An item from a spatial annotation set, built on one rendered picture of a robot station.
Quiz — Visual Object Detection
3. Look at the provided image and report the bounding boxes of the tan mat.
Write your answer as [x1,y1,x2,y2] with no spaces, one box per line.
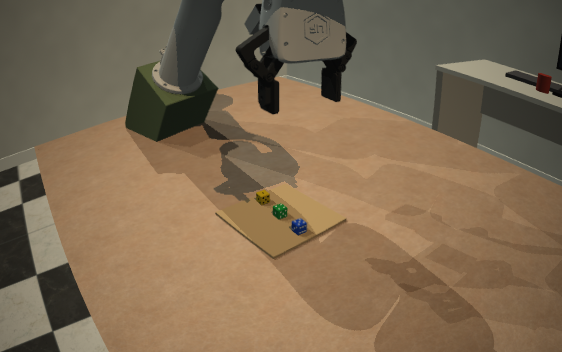
[215,184,347,259]

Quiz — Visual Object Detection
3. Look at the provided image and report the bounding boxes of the blue die with white pips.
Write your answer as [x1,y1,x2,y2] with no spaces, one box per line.
[292,218,307,235]

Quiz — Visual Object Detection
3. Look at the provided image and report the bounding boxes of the green die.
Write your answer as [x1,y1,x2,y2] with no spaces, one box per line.
[273,203,287,219]

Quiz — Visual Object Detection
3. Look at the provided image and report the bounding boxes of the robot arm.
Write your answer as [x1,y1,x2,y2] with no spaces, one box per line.
[152,0,262,94]

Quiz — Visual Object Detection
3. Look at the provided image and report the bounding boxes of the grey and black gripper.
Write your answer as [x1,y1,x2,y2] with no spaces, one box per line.
[236,0,357,114]

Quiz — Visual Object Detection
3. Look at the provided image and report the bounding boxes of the yellow die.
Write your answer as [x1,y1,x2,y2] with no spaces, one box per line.
[256,190,270,205]

